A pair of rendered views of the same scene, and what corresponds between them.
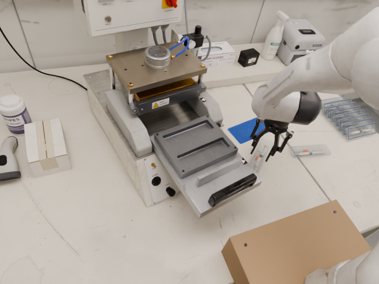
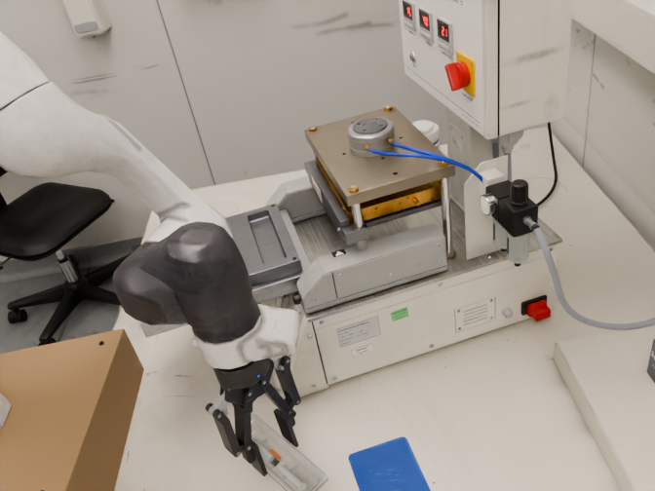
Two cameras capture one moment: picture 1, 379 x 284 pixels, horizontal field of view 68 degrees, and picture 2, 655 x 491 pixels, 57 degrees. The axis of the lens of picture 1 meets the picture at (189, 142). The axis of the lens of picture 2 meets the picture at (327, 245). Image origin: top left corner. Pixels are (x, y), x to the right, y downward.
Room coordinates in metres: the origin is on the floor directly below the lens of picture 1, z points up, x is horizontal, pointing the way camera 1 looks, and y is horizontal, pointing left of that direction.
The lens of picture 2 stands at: (1.16, -0.70, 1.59)
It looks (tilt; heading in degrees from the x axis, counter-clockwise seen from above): 35 degrees down; 122
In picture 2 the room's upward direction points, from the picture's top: 11 degrees counter-clockwise
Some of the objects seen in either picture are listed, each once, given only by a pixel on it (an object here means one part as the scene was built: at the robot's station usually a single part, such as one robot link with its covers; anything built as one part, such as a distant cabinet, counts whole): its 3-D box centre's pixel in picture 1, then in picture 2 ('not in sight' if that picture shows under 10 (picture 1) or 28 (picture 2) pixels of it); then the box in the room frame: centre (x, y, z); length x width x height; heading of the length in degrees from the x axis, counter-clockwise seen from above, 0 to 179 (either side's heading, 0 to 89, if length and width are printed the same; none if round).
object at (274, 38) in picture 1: (274, 36); not in sight; (1.48, -0.34, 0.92); 0.09 x 0.08 x 0.25; 32
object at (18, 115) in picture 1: (16, 115); (423, 150); (0.67, 0.65, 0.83); 0.09 x 0.09 x 0.15
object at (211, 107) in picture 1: (199, 99); (366, 269); (0.79, -0.01, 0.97); 0.26 x 0.05 x 0.07; 41
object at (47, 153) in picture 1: (47, 146); not in sight; (0.57, 0.49, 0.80); 0.19 x 0.13 x 0.09; 29
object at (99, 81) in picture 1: (150, 99); (401, 227); (0.78, 0.17, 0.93); 0.46 x 0.35 x 0.01; 41
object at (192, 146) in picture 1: (195, 143); (244, 247); (0.56, -0.02, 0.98); 0.20 x 0.17 x 0.03; 131
